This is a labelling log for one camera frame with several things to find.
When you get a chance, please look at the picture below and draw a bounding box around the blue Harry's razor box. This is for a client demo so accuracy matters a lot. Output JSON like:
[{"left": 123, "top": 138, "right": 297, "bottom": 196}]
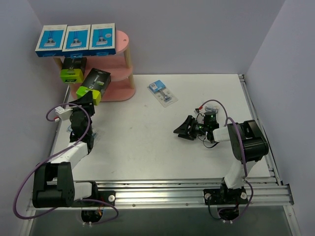
[
  {"left": 62, "top": 25, "right": 91, "bottom": 58},
  {"left": 35, "top": 25, "right": 67, "bottom": 57},
  {"left": 89, "top": 23, "right": 116, "bottom": 56}
]

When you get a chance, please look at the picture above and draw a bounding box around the black green razor box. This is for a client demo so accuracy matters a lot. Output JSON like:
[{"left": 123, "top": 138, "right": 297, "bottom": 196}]
[
  {"left": 76, "top": 68, "right": 111, "bottom": 106},
  {"left": 60, "top": 57, "right": 87, "bottom": 83}
]

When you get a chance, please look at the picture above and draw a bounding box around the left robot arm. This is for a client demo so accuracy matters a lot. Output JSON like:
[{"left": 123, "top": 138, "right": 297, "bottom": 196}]
[{"left": 32, "top": 91, "right": 99, "bottom": 208}]

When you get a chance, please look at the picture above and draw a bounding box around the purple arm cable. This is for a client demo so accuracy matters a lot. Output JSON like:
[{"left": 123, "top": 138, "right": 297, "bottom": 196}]
[
  {"left": 12, "top": 103, "right": 119, "bottom": 225},
  {"left": 201, "top": 99, "right": 254, "bottom": 220}
]

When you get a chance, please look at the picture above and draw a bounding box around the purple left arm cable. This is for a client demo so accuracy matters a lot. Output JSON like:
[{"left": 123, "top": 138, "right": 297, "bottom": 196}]
[{"left": 12, "top": 103, "right": 119, "bottom": 225}]

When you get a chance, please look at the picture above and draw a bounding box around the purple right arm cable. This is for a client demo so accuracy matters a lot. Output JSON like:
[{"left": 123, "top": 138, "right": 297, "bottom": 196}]
[{"left": 201, "top": 99, "right": 254, "bottom": 220}]

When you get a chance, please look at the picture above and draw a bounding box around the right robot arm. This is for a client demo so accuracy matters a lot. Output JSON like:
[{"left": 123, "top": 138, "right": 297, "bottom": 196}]
[{"left": 173, "top": 112, "right": 269, "bottom": 203}]

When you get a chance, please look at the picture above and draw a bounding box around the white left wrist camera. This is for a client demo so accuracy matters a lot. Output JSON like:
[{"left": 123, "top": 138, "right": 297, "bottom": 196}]
[{"left": 54, "top": 106, "right": 72, "bottom": 121}]

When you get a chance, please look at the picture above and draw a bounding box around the white Gillette razor pack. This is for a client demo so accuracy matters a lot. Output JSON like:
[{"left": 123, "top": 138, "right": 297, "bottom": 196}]
[{"left": 204, "top": 106, "right": 219, "bottom": 114}]

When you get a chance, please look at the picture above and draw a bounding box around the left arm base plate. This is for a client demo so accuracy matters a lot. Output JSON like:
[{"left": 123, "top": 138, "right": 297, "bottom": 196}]
[{"left": 72, "top": 190, "right": 116, "bottom": 207}]

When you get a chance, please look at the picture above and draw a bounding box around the pink three-tier shelf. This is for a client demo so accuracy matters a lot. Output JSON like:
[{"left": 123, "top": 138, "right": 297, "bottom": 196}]
[{"left": 55, "top": 29, "right": 135, "bottom": 102}]

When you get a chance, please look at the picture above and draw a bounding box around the clear blister razor pack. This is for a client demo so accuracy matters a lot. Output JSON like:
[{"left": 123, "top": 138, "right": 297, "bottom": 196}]
[
  {"left": 66, "top": 125, "right": 105, "bottom": 146},
  {"left": 148, "top": 80, "right": 178, "bottom": 108}
]

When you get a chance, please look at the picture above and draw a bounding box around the aluminium rail frame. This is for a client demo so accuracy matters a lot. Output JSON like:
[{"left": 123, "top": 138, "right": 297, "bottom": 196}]
[{"left": 23, "top": 74, "right": 300, "bottom": 236}]

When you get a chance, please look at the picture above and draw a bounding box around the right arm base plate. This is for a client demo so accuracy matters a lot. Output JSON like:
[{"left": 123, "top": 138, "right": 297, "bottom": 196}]
[{"left": 203, "top": 188, "right": 248, "bottom": 205}]

